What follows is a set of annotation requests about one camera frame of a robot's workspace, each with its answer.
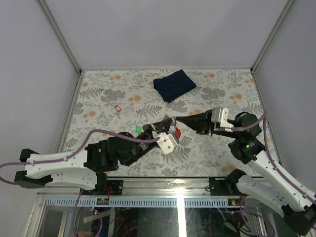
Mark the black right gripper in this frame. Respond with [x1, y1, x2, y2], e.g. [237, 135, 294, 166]
[176, 109, 240, 139]

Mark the steel key holder red handle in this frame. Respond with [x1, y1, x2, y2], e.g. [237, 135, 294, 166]
[171, 117, 181, 139]

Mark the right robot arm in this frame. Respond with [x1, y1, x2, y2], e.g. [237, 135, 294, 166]
[176, 108, 316, 236]

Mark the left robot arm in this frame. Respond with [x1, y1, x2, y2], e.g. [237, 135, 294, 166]
[14, 118, 181, 195]

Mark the key with green tag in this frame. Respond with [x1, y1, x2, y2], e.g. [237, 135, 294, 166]
[136, 126, 143, 134]

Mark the folded dark blue cloth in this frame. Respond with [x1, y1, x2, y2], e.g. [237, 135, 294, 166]
[153, 70, 197, 103]

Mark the key with red tag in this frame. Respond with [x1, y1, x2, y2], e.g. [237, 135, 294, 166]
[115, 105, 121, 119]

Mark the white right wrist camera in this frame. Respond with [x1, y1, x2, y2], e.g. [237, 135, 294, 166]
[211, 107, 234, 132]

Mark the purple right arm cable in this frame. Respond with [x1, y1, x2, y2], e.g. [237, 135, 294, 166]
[231, 111, 316, 203]

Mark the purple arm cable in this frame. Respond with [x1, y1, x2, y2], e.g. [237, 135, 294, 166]
[0, 129, 161, 186]
[231, 111, 316, 203]

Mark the aluminium table edge rail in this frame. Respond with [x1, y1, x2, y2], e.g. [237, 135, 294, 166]
[59, 175, 282, 198]

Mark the perforated cable duct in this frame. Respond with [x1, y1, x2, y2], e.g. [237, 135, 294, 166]
[45, 197, 240, 208]

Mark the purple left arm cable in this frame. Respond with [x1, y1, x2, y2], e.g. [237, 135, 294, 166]
[0, 129, 161, 186]

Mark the right aluminium frame post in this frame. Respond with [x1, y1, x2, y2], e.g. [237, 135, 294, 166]
[250, 0, 296, 73]

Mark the aluminium frame post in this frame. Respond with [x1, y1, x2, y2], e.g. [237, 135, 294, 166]
[36, 0, 82, 75]
[250, 0, 296, 73]

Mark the left aluminium frame post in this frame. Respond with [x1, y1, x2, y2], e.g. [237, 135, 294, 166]
[36, 0, 82, 75]

